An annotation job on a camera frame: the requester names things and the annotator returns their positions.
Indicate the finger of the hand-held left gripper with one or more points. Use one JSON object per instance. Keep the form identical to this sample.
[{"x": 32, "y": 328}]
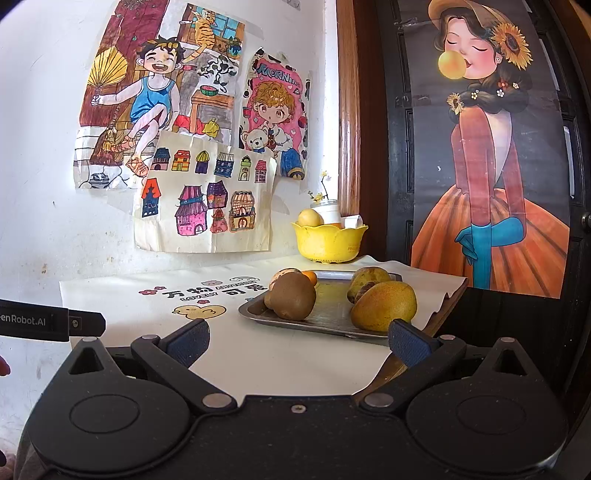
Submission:
[{"x": 87, "y": 324}]

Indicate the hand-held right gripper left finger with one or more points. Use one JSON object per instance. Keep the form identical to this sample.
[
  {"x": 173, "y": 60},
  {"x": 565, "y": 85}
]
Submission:
[{"x": 191, "y": 341}]

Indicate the small orange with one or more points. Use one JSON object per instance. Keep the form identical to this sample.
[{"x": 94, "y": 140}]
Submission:
[{"x": 309, "y": 277}]

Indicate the white paper card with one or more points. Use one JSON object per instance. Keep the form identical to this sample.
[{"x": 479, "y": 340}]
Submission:
[{"x": 352, "y": 221}]

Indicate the metal tray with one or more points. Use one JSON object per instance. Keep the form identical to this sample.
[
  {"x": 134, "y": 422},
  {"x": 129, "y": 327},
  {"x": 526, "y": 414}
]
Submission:
[{"x": 330, "y": 304}]

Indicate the orange dress girl poster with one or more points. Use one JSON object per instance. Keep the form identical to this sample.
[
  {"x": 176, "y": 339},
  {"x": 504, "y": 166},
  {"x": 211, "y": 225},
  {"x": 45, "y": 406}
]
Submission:
[{"x": 489, "y": 207}]

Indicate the black door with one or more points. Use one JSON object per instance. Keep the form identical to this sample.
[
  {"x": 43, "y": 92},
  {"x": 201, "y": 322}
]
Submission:
[{"x": 392, "y": 138}]

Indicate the yellow round fruit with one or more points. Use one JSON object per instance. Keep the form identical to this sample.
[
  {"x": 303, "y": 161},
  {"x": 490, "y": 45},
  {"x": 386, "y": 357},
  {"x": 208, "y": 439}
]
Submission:
[{"x": 309, "y": 218}]

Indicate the boy with fan drawing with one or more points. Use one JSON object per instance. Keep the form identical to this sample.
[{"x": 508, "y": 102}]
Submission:
[{"x": 152, "y": 92}]

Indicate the yellow mango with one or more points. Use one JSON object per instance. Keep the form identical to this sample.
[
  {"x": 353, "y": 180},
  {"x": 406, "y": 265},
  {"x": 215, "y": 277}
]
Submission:
[{"x": 383, "y": 308}]

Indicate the yellow flower sprig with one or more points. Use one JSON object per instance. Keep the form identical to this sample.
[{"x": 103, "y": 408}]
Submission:
[{"x": 321, "y": 187}]

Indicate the girl with teddy drawing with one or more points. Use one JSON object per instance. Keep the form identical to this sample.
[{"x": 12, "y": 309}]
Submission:
[{"x": 274, "y": 115}]

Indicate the brown kiwi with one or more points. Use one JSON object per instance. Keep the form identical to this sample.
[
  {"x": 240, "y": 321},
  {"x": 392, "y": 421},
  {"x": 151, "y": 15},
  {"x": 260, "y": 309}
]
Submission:
[{"x": 292, "y": 296}]

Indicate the person's left hand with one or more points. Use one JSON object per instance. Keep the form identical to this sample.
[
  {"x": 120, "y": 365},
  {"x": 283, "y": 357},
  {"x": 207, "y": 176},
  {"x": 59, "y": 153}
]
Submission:
[{"x": 3, "y": 367}]

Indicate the white printed table cloth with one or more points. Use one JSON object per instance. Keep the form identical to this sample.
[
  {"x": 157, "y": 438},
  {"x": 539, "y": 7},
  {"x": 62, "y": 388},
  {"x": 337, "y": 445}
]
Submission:
[{"x": 254, "y": 350}]

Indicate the yellow plastic basket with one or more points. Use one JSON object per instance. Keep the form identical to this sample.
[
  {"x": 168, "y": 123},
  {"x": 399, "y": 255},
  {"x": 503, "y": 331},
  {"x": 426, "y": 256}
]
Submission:
[{"x": 330, "y": 244}]

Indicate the tan potato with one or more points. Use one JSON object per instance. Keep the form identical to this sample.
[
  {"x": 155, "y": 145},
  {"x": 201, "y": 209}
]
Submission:
[{"x": 282, "y": 277}]

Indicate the wooden door frame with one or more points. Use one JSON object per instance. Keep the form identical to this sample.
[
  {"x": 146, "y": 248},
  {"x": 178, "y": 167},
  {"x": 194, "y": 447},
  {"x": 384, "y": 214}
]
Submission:
[{"x": 348, "y": 115}]

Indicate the colourful houses drawing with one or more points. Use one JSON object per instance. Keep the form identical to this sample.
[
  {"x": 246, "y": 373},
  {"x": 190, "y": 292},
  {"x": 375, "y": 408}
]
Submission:
[{"x": 203, "y": 203}]

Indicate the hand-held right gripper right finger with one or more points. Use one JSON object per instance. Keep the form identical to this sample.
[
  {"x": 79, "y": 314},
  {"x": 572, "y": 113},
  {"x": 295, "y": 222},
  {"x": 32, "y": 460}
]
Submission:
[{"x": 406, "y": 344}]

